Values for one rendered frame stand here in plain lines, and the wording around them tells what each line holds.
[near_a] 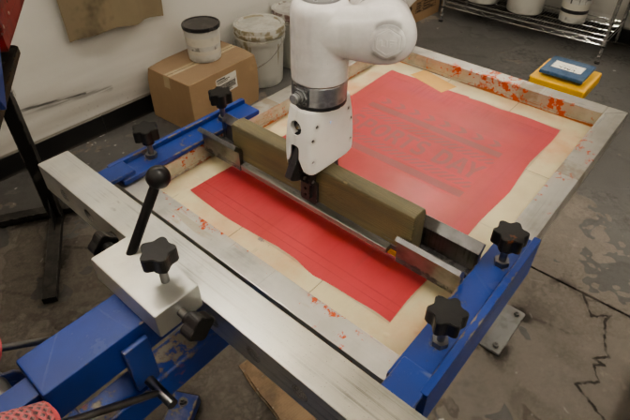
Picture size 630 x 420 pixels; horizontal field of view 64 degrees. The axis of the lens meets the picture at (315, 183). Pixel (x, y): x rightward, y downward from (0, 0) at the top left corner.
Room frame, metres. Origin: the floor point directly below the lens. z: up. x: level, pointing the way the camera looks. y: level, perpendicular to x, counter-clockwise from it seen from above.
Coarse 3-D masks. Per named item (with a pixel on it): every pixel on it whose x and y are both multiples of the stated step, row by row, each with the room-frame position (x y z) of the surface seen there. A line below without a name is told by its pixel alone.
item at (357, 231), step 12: (252, 168) 0.67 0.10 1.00; (264, 180) 0.64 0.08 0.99; (276, 180) 0.64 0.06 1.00; (288, 192) 0.61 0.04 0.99; (300, 192) 0.61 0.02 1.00; (312, 204) 0.58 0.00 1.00; (324, 216) 0.56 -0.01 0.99; (336, 216) 0.55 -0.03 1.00; (348, 228) 0.53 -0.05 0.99; (360, 228) 0.53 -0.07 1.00; (372, 240) 0.50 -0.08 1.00; (384, 240) 0.50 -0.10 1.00; (384, 252) 0.49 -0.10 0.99
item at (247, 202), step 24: (360, 96) 0.99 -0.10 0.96; (384, 96) 0.99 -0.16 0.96; (408, 96) 0.99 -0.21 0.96; (432, 96) 0.99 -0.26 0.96; (456, 96) 0.99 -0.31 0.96; (360, 168) 0.73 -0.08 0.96; (216, 192) 0.66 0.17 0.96; (240, 192) 0.66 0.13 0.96; (264, 192) 0.66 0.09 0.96; (240, 216) 0.60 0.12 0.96; (264, 216) 0.60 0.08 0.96; (288, 216) 0.60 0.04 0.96; (312, 216) 0.60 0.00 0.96
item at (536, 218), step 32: (352, 64) 1.08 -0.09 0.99; (416, 64) 1.14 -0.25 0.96; (448, 64) 1.08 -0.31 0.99; (288, 96) 0.93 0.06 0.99; (512, 96) 0.98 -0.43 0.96; (544, 96) 0.93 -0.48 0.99; (608, 128) 0.80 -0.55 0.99; (192, 160) 0.73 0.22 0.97; (576, 160) 0.70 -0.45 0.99; (128, 192) 0.62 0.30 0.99; (160, 192) 0.62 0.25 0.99; (544, 192) 0.62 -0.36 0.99; (192, 224) 0.54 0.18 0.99; (544, 224) 0.54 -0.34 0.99; (224, 256) 0.48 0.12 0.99; (256, 256) 0.48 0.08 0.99; (256, 288) 0.43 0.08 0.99; (288, 288) 0.42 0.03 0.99; (320, 320) 0.37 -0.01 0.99; (352, 352) 0.33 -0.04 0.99; (384, 352) 0.33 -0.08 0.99
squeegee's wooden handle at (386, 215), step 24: (240, 120) 0.72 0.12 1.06; (240, 144) 0.70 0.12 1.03; (264, 144) 0.66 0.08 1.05; (264, 168) 0.66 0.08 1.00; (336, 168) 0.59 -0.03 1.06; (336, 192) 0.56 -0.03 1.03; (360, 192) 0.54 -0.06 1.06; (384, 192) 0.53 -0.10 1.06; (360, 216) 0.53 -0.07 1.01; (384, 216) 0.51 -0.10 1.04; (408, 216) 0.49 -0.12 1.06; (408, 240) 0.48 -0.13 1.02
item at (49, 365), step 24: (96, 312) 0.35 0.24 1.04; (120, 312) 0.35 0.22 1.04; (72, 336) 0.32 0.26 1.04; (96, 336) 0.32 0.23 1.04; (120, 336) 0.32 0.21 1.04; (24, 360) 0.29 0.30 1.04; (48, 360) 0.29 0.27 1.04; (72, 360) 0.29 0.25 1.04; (96, 360) 0.29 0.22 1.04; (120, 360) 0.31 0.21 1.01; (48, 384) 0.26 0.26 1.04; (72, 384) 0.27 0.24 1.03; (96, 384) 0.28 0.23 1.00; (72, 408) 0.26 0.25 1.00
